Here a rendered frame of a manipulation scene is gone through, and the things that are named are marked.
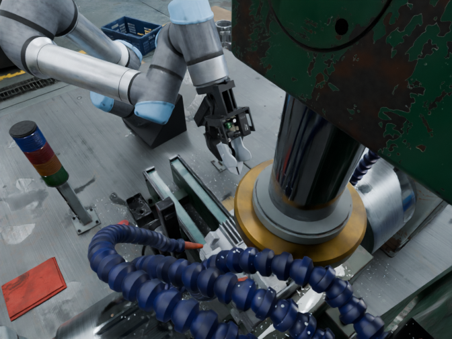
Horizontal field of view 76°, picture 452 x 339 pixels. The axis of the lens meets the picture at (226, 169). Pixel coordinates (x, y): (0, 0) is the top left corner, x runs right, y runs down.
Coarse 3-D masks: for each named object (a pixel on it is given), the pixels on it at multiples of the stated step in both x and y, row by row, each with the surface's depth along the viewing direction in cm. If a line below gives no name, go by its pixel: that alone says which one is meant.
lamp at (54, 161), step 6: (54, 156) 76; (48, 162) 75; (54, 162) 76; (60, 162) 79; (36, 168) 75; (42, 168) 75; (48, 168) 76; (54, 168) 77; (42, 174) 76; (48, 174) 77
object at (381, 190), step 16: (384, 160) 68; (368, 176) 65; (384, 176) 66; (400, 176) 67; (368, 192) 63; (384, 192) 64; (400, 192) 66; (416, 192) 70; (368, 208) 62; (384, 208) 63; (400, 208) 65; (368, 224) 61; (384, 224) 63; (400, 224) 68; (368, 240) 63; (384, 240) 66
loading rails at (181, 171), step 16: (176, 160) 102; (144, 176) 99; (176, 176) 104; (192, 176) 97; (160, 192) 92; (176, 192) 102; (192, 192) 95; (208, 192) 92; (176, 208) 89; (208, 208) 89; (224, 208) 88; (192, 224) 85; (208, 224) 97; (192, 240) 81; (192, 256) 90; (224, 320) 77
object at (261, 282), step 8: (256, 272) 53; (256, 280) 54; (264, 280) 52; (272, 280) 55; (280, 280) 55; (256, 288) 56; (264, 288) 52; (272, 288) 51; (280, 288) 51; (288, 288) 51; (296, 288) 56; (280, 296) 51; (288, 296) 56
